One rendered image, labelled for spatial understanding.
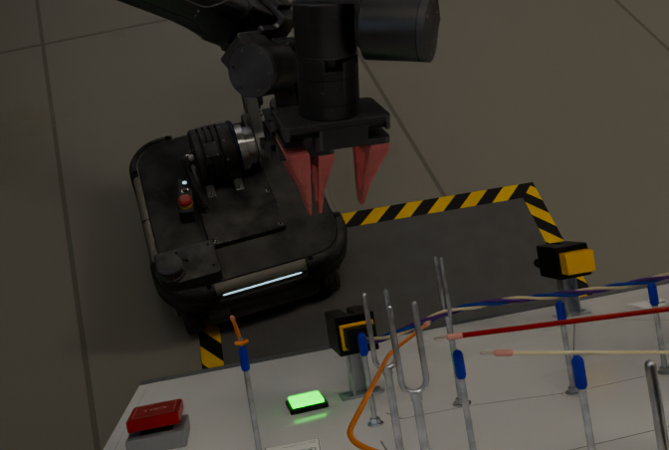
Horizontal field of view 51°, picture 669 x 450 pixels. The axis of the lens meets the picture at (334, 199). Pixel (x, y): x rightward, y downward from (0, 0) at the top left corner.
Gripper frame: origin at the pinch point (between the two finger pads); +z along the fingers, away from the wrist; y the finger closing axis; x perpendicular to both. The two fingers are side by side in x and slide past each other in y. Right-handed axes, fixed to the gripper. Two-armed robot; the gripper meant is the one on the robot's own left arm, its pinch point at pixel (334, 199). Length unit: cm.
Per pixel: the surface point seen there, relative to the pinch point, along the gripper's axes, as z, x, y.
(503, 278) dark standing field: 84, 103, 76
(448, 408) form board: 16.5, -14.4, 6.5
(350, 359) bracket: 18.2, -2.5, 0.3
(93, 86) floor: 40, 217, -42
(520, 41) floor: 36, 199, 129
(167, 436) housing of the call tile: 18.4, -7.9, -19.5
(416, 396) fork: 0.1, -29.9, -2.5
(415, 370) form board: 22.9, -0.8, 8.4
